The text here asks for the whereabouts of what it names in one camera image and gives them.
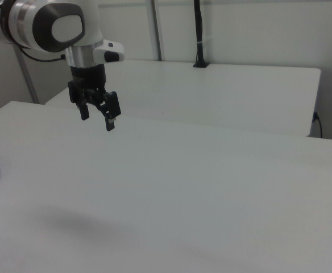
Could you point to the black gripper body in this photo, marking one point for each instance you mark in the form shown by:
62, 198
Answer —
87, 75

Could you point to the black clamp camera stand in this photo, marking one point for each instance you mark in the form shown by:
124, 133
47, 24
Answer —
199, 28

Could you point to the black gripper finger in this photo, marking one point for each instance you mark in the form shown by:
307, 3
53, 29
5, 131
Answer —
84, 112
112, 106

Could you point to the white side table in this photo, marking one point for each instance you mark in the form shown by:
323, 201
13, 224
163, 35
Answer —
211, 96

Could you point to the grey metal frame post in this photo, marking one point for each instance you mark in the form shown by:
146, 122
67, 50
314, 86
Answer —
156, 28
28, 76

